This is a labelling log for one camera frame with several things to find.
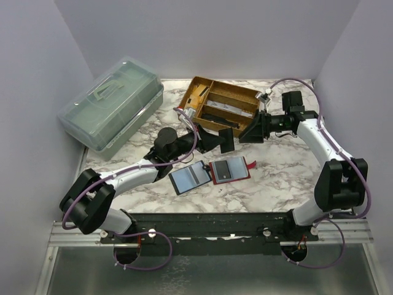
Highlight black VIP credit card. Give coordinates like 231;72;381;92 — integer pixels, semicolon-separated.
219;127;235;154

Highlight black leather card holder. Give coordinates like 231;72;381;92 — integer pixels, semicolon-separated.
169;160;212;195

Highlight red leather card holder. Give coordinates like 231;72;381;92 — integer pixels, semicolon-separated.
209;157;257;185

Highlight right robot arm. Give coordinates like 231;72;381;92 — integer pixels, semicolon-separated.
239;91;368;227

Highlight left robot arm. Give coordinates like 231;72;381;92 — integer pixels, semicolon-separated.
60;124;234;234

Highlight black cards in tray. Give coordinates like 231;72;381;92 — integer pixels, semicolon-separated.
201;113;240;130

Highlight white cards in tray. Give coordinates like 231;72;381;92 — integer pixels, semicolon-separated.
206;100;252;117

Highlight gold cards in tray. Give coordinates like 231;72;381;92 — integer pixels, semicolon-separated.
184;84;209;111

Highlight woven wicker organizer tray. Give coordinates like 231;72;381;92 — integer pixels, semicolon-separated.
179;76;260;138

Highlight green plastic storage box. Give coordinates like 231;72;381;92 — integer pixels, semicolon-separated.
58;57;164;160

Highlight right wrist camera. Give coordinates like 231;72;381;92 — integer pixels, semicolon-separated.
255;88;272;106

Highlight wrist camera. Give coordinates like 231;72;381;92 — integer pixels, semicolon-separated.
181;108;196;119
255;88;272;106

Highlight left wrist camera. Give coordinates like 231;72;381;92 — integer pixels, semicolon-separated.
181;108;196;119

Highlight black mounting base rail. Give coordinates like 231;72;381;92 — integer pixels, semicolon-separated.
63;210;366;256

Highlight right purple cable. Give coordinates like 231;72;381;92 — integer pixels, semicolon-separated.
265;77;374;269

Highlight aluminium extrusion rail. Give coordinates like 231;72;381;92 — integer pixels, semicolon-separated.
49;222;117;247

